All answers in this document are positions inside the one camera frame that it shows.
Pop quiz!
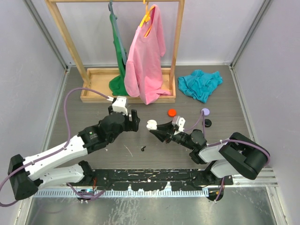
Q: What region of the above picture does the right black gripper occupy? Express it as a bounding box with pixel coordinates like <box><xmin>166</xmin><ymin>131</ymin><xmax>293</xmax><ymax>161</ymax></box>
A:
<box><xmin>150</xmin><ymin>120</ymin><xmax>195</xmax><ymax>150</ymax></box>

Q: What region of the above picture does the white earbud charging case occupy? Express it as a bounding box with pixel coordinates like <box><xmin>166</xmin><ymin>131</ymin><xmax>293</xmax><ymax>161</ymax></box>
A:
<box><xmin>146</xmin><ymin>120</ymin><xmax>158</xmax><ymax>130</ymax></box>

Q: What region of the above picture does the black earbud charging case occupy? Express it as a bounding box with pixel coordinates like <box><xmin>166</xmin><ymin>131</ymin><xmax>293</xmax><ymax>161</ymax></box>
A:
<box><xmin>204</xmin><ymin>119</ymin><xmax>212</xmax><ymax>128</ymax></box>

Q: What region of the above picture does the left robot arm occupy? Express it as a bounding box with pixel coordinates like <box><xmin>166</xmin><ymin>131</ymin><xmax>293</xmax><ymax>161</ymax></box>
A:
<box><xmin>8</xmin><ymin>107</ymin><xmax>140</xmax><ymax>201</ymax></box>

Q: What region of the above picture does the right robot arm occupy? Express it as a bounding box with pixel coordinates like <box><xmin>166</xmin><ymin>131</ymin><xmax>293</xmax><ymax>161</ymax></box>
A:
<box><xmin>146</xmin><ymin>120</ymin><xmax>270</xmax><ymax>185</ymax></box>

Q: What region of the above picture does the green shirt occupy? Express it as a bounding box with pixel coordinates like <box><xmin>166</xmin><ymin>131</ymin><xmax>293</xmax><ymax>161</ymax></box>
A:
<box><xmin>109</xmin><ymin>14</ymin><xmax>128</xmax><ymax>96</ymax></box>

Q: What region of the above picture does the pink shirt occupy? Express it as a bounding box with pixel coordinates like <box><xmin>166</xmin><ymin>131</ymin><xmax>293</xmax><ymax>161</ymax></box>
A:
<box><xmin>124</xmin><ymin>4</ymin><xmax>171</xmax><ymax>105</ymax></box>

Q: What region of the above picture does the wooden clothes rack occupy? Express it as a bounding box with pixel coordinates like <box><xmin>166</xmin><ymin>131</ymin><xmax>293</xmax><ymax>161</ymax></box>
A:
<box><xmin>46</xmin><ymin>0</ymin><xmax>185</xmax><ymax>103</ymax></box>

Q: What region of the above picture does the teal crumpled shirt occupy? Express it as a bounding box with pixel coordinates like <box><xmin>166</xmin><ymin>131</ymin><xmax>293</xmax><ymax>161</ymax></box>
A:
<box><xmin>178</xmin><ymin>69</ymin><xmax>223</xmax><ymax>103</ymax></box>

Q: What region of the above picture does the grey blue hanger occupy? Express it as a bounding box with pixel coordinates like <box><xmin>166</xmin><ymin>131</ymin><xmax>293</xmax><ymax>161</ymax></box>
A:
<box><xmin>108</xmin><ymin>0</ymin><xmax>128</xmax><ymax>65</ymax></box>

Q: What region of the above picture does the yellow orange hanger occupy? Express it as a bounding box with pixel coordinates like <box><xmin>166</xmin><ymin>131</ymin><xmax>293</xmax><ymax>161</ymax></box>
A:
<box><xmin>139</xmin><ymin>0</ymin><xmax>155</xmax><ymax>38</ymax></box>

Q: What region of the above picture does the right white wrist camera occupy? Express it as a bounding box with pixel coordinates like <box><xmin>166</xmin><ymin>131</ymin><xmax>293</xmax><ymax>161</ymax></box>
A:
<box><xmin>172</xmin><ymin>116</ymin><xmax>185</xmax><ymax>132</ymax></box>

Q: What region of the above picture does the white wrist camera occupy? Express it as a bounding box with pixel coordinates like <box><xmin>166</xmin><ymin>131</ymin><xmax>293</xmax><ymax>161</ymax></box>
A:
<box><xmin>172</xmin><ymin>116</ymin><xmax>185</xmax><ymax>132</ymax></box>
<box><xmin>112</xmin><ymin>96</ymin><xmax>128</xmax><ymax>115</ymax></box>

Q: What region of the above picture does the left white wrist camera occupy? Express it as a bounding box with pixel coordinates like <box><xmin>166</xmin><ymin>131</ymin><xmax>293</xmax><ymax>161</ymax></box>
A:
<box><xmin>112</xmin><ymin>96</ymin><xmax>128</xmax><ymax>115</ymax></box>

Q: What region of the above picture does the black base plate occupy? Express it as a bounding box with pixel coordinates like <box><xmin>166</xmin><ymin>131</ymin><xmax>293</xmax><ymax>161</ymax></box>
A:
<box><xmin>72</xmin><ymin>169</ymin><xmax>221</xmax><ymax>191</ymax></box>

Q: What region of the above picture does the grey slotted cable duct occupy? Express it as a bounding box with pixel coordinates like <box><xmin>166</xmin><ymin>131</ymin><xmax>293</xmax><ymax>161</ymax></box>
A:
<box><xmin>33</xmin><ymin>188</ymin><xmax>209</xmax><ymax>198</ymax></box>

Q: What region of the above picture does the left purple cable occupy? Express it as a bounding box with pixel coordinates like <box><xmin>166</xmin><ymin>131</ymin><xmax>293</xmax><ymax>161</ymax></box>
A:
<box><xmin>0</xmin><ymin>87</ymin><xmax>114</xmax><ymax>207</ymax></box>

